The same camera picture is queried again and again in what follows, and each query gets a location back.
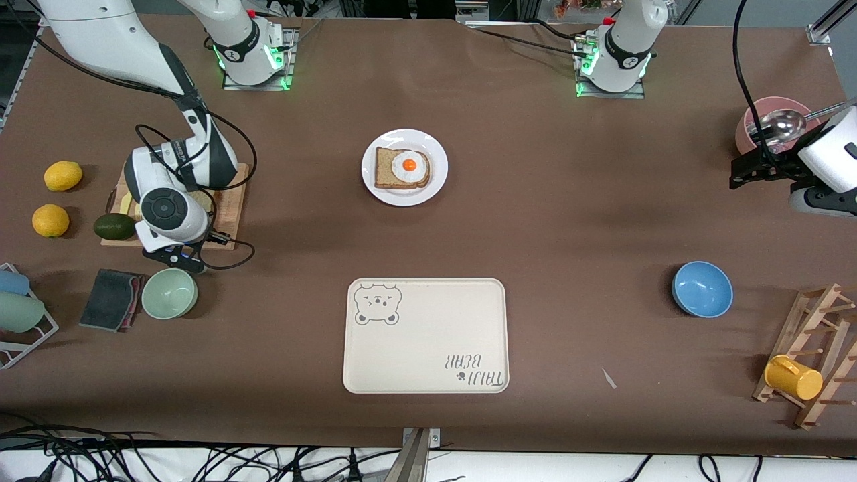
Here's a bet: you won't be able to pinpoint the white round plate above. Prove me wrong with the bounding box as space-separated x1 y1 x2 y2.
362 129 449 207

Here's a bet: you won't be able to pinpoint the toy fried egg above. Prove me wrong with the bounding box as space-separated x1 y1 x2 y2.
391 151 431 187

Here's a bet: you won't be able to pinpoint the metal scoop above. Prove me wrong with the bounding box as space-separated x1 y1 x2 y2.
747 100 857 145

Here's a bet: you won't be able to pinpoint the pink bowl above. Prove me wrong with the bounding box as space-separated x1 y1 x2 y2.
735 96 815 156

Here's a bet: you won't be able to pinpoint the dark green avocado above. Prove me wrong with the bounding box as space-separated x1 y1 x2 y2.
94 213 137 241

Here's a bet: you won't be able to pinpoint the mint green bowl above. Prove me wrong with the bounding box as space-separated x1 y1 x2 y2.
141 268 199 320

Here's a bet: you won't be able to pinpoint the pink folded cloth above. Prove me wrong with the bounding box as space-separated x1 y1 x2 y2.
127 274 145 323

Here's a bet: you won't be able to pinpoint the wooden cutting board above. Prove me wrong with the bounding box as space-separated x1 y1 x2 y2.
100 161 250 251

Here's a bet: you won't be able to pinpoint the dark grey folded cloth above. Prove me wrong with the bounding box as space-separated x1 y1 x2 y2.
79 269 141 333

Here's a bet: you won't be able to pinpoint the yellow lemon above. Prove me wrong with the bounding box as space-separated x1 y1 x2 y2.
32 204 70 238
44 161 84 192

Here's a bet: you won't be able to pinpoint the blue bowl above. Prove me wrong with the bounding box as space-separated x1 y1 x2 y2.
672 261 734 319

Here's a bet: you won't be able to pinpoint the light blue cup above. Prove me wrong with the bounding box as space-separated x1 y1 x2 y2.
0 269 31 296

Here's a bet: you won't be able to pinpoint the sage green cup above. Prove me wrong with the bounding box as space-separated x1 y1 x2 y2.
0 292 46 333

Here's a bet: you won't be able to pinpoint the wooden peg cup rack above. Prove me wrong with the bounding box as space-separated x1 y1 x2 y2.
752 283 857 430

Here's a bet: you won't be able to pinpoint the yellow mug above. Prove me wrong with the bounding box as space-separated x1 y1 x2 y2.
764 355 824 402

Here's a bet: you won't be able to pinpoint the cream tray with bear print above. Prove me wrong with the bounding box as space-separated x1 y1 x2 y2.
343 278 510 394

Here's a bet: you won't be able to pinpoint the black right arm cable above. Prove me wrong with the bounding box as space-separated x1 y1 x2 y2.
134 107 259 272

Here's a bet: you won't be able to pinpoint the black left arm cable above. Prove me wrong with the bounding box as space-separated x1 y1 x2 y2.
732 0 804 176

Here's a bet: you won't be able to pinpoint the aluminium frame profile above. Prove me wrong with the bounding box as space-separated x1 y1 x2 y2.
807 0 857 45

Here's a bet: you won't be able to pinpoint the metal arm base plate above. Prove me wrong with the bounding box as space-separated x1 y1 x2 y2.
574 33 645 100
221 27 297 92

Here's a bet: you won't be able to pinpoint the white wire rack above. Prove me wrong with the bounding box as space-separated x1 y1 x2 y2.
0 263 60 370

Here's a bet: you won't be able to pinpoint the tangled black floor cables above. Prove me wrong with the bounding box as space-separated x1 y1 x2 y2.
0 412 402 482

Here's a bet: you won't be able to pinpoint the black cable to arm base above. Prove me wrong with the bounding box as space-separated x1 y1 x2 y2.
469 27 583 58

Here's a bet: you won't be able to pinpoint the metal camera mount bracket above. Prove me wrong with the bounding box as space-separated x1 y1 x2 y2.
395 427 441 482

